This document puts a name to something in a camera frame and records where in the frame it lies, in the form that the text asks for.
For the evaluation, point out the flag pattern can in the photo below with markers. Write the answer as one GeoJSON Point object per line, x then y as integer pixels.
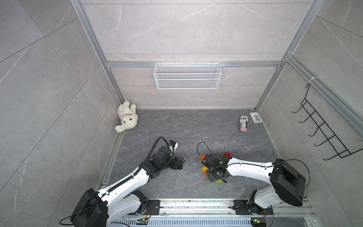
{"type": "Point", "coordinates": [243, 123]}

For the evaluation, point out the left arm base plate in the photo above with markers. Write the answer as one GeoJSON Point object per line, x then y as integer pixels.
{"type": "Point", "coordinates": [150, 207]}

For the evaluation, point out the small white box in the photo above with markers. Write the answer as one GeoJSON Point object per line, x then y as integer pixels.
{"type": "Point", "coordinates": [256, 117]}

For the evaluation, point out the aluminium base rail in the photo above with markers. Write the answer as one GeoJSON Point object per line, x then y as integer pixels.
{"type": "Point", "coordinates": [219, 213]}

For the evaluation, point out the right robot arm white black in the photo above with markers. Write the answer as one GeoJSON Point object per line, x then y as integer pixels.
{"type": "Point", "coordinates": [286, 184]}

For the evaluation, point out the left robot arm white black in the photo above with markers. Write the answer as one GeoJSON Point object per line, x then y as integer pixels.
{"type": "Point", "coordinates": [108, 205]}

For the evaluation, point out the black wire hook rack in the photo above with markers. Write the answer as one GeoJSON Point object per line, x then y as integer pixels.
{"type": "Point", "coordinates": [323, 128]}

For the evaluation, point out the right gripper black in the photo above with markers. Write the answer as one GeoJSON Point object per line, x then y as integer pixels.
{"type": "Point", "coordinates": [211, 178]}

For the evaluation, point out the yellow lego brick right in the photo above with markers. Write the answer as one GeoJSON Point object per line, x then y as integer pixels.
{"type": "Point", "coordinates": [204, 169]}

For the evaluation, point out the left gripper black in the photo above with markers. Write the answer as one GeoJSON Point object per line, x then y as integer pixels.
{"type": "Point", "coordinates": [176, 166]}

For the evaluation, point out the white wire mesh basket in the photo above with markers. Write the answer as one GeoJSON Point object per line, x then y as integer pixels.
{"type": "Point", "coordinates": [187, 76]}

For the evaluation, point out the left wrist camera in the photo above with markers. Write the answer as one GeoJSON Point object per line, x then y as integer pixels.
{"type": "Point", "coordinates": [173, 145]}

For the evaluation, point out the white teddy bear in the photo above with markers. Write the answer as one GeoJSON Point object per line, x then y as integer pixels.
{"type": "Point", "coordinates": [128, 116]}

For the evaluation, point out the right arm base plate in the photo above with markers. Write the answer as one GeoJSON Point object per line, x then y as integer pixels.
{"type": "Point", "coordinates": [242, 207]}

